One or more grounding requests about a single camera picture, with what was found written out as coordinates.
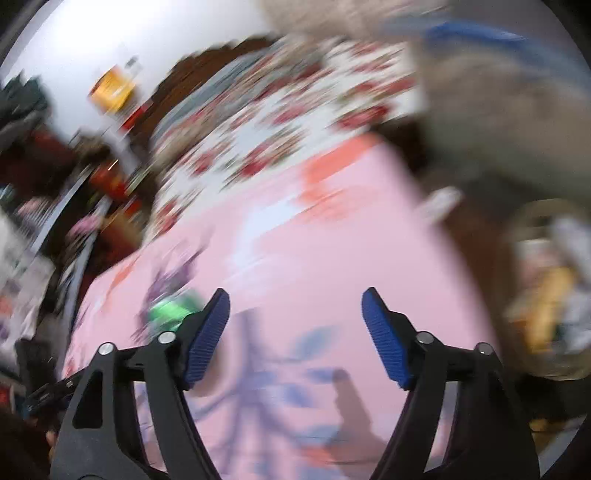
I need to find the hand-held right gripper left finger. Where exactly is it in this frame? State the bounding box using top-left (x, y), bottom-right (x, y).
top-left (48, 288), bottom-right (230, 480)

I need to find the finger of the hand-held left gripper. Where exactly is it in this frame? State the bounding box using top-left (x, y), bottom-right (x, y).
top-left (28, 376), bottom-right (88, 416)

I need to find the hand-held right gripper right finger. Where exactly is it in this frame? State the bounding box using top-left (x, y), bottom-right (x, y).
top-left (361, 287), bottom-right (541, 480)

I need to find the green drink can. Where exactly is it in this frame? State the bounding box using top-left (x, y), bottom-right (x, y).
top-left (145, 291), bottom-right (206, 334)

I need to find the beige waste basket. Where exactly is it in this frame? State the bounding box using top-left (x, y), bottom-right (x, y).
top-left (501, 198), bottom-right (591, 380)

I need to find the white cloth with plant print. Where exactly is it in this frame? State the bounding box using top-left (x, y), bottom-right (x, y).
top-left (0, 212), bottom-right (56, 365)

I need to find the pink floral tablecloth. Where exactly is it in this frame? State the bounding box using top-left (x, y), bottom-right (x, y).
top-left (62, 134), bottom-right (502, 480)

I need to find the grey metal shelf rack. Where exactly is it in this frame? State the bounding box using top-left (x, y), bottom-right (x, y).
top-left (0, 74), bottom-right (153, 333)

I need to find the white red floral bedsheet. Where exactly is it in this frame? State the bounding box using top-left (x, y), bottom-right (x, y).
top-left (148, 34), bottom-right (428, 232)

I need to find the folded floral quilt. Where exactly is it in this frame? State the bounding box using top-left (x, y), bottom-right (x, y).
top-left (152, 46), bottom-right (333, 148)

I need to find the carved wooden headboard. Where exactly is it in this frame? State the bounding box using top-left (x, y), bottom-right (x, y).
top-left (124, 37), bottom-right (287, 153)

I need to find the yellow red wall calendar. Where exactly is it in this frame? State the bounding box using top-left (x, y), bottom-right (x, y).
top-left (88, 65), bottom-right (139, 114)

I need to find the clear storage box blue handle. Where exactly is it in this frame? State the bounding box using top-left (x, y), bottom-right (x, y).
top-left (383, 18), bottom-right (591, 185)

